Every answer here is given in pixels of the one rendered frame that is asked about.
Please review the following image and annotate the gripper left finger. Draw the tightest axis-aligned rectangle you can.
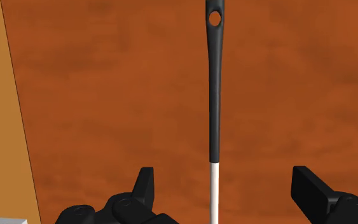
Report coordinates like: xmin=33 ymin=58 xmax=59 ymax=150
xmin=54 ymin=167 xmax=179 ymax=224

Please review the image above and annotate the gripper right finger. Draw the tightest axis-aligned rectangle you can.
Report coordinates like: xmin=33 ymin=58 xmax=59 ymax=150
xmin=291 ymin=165 xmax=358 ymax=224

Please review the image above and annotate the white flat object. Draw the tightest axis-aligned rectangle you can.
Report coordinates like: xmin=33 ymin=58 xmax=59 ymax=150
xmin=0 ymin=216 xmax=28 ymax=224

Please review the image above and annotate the black-handled kitchen utensil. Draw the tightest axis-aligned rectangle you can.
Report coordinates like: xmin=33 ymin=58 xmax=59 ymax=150
xmin=205 ymin=0 xmax=225 ymax=224

